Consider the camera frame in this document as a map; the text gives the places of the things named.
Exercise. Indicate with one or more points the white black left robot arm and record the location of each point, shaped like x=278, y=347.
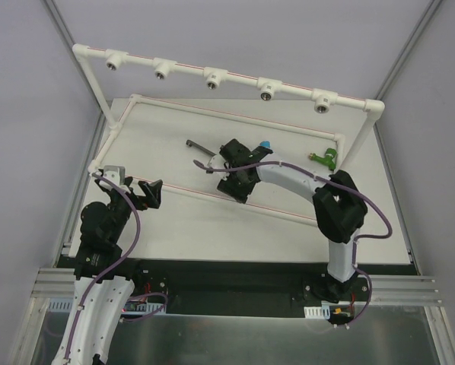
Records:
x=104, y=284

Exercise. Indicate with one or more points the white PVC pipe frame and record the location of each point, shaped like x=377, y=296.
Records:
x=322, y=99

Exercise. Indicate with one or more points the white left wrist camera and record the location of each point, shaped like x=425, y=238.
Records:
x=107, y=185

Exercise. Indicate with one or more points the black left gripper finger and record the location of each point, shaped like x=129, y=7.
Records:
x=115, y=174
x=152, y=193

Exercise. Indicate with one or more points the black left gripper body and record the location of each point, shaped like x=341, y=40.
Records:
x=132, y=193

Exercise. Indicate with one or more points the aluminium enclosure frame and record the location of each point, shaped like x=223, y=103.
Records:
x=408, y=320

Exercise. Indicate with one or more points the blue plastic faucet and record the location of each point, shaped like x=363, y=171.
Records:
x=265, y=144

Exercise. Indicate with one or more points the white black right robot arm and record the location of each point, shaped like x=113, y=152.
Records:
x=339, y=210

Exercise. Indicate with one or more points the grey metal long-spout faucet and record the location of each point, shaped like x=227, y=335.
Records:
x=206, y=151

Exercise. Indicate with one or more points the right white cable duct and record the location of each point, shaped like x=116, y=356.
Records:
x=328, y=310

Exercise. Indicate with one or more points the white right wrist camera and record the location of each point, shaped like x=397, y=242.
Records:
x=216, y=164

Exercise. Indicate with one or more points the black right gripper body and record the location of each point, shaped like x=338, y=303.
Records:
x=231, y=167

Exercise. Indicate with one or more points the green plastic faucet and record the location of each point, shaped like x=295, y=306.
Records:
x=328, y=159

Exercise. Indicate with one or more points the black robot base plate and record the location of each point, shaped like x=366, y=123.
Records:
x=227, y=288

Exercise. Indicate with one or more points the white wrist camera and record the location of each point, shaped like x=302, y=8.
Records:
x=107, y=185
x=216, y=164

